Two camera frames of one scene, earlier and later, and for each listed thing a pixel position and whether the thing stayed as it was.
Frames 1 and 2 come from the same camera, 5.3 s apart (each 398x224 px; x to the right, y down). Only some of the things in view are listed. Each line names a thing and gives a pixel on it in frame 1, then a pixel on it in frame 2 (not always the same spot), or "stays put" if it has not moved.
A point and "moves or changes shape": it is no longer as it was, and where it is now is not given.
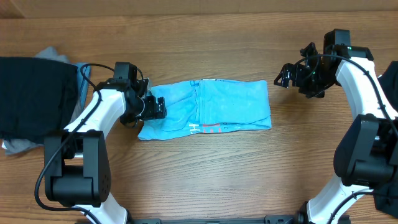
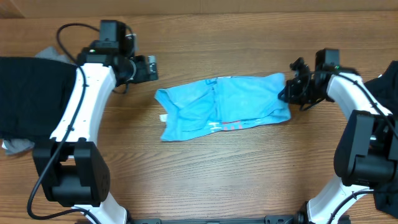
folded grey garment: [12, 147] stays put
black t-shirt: [387, 198] stays put
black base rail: [272, 219] stays put
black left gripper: [152, 112] to [144, 74]
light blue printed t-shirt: [208, 106] moves or changes shape
